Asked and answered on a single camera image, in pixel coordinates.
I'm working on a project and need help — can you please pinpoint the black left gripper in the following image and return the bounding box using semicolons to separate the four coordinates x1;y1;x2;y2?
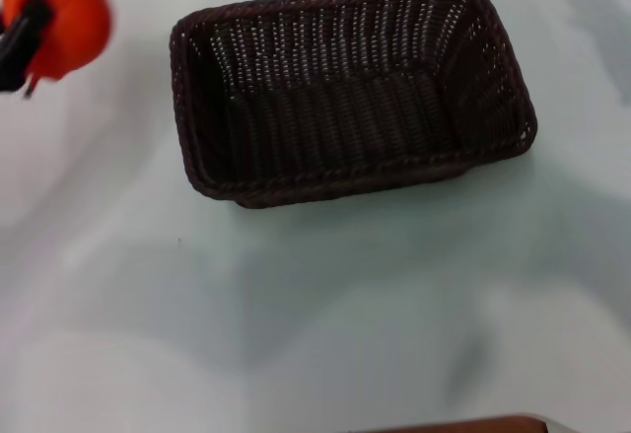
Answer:
0;0;54;94

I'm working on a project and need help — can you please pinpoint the orange-red toy pear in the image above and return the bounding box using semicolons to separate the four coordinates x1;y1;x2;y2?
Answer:
0;0;113;100

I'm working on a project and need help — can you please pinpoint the dark brown woven basket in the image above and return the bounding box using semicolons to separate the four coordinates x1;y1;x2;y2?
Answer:
169;0;538;210

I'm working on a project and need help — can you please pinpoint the white tablecloth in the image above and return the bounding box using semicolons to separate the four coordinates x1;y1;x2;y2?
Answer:
0;0;631;433

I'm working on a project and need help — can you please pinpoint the brown wooden board edge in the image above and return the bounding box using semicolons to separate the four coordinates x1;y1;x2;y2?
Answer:
344;414;549;433

